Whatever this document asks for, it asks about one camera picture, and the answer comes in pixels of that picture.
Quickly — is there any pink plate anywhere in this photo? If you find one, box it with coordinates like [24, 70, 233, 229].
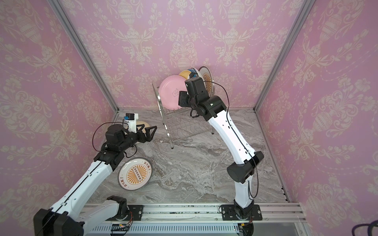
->
[158, 75, 187, 110]

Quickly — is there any left aluminium corner post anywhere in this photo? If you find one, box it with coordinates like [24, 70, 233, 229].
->
[47, 0, 119, 113]

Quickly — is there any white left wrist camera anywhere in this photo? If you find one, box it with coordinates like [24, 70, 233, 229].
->
[123, 113, 139, 133]

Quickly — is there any small circuit board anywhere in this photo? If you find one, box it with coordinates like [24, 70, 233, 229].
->
[111, 224, 130, 232]

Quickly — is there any yellow plate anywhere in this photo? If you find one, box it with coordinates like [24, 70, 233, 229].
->
[179, 70, 192, 80]

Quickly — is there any aluminium corner post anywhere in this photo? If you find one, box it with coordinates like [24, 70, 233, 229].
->
[47, 0, 119, 113]
[254, 0, 316, 113]

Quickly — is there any orange sunburst plate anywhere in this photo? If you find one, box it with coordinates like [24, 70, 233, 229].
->
[118, 158, 153, 191]
[199, 66, 215, 97]

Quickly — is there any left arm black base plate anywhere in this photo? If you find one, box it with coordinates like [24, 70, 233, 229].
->
[107, 205, 144, 222]

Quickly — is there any cream plate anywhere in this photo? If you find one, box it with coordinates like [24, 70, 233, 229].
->
[136, 121, 150, 128]

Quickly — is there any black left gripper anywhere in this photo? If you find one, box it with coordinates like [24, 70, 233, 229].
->
[118, 123, 157, 152]

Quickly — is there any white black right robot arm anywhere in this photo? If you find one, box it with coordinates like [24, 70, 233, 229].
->
[178, 77, 264, 220]

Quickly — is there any right aluminium corner post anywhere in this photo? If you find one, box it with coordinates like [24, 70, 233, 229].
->
[254, 0, 316, 113]

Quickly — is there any chrome two-tier dish rack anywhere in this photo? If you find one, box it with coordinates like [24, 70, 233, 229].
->
[152, 82, 215, 149]

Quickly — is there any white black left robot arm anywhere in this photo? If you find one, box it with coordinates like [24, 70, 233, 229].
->
[33, 123, 157, 236]

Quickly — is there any black white floral plate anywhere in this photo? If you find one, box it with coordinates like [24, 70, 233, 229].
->
[190, 67, 203, 78]

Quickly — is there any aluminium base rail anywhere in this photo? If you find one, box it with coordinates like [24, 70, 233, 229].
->
[81, 203, 311, 236]

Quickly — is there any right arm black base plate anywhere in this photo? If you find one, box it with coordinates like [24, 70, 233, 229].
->
[219, 204, 262, 221]

